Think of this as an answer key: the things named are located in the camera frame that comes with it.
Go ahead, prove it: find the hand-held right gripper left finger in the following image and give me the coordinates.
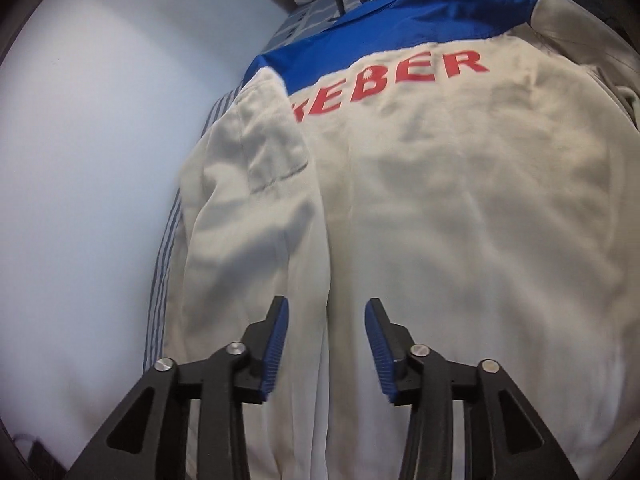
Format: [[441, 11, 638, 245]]
[[65, 296, 290, 480]]

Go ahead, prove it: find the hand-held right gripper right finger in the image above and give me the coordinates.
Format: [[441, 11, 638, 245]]
[[364, 298, 581, 480]]

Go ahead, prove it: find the cream and blue jacket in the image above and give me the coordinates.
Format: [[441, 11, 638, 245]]
[[162, 0, 640, 480]]

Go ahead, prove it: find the black object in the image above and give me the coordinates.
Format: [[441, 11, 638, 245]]
[[15, 435, 66, 480]]

